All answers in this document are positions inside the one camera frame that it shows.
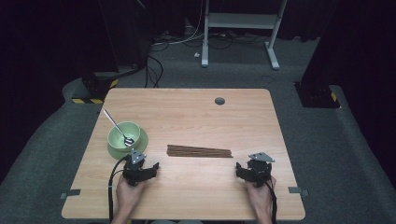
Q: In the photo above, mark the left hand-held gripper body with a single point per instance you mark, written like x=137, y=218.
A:
x=134, y=172

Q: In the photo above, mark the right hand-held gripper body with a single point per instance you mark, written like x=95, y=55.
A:
x=260, y=172

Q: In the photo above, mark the person's left hand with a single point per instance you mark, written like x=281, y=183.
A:
x=126, y=196

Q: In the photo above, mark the person's right hand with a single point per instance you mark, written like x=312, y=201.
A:
x=261, y=199

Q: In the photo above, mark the green plate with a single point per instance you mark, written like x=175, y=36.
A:
x=142, y=146

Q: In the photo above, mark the grey tape strip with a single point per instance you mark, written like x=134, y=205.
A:
x=71, y=193
x=297, y=190

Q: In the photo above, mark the black stand base striped tape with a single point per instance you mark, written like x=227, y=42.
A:
x=316, y=96
x=96, y=87

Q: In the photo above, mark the small white plug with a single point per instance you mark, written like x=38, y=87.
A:
x=196, y=54

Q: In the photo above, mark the white metal stand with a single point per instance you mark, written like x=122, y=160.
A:
x=241, y=21

